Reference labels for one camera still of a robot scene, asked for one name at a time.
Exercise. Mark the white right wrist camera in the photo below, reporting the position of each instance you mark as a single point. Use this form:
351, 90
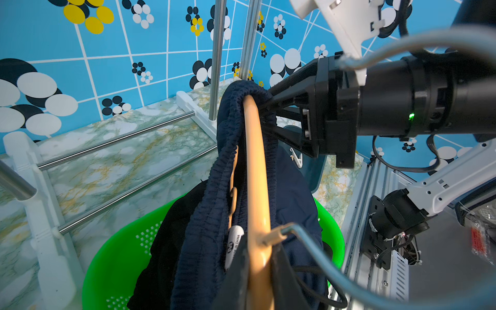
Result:
352, 22

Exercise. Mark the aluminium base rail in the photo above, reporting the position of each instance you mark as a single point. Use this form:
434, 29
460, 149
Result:
388, 275

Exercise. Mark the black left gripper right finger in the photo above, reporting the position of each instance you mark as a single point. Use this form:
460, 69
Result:
287, 292

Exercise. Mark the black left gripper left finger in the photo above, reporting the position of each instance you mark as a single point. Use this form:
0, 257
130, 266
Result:
233, 292

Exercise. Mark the navy blue shorts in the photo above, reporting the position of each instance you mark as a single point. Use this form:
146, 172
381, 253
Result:
201, 272

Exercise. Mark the green plastic basket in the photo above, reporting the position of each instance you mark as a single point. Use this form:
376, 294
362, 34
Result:
112, 275

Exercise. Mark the black shorts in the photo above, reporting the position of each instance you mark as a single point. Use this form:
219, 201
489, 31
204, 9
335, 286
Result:
155, 284

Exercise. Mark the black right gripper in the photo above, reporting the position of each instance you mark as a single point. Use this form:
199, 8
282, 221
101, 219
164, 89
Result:
324, 99

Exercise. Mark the white clothespin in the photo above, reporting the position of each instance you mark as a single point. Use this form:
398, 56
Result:
298, 159

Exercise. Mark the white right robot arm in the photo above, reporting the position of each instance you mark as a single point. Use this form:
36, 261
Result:
441, 84

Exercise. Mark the wooden hanger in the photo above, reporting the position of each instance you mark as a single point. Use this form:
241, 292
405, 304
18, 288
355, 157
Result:
262, 237

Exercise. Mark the white metal clothes rack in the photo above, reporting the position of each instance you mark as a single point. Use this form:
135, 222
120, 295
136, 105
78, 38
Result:
76, 73

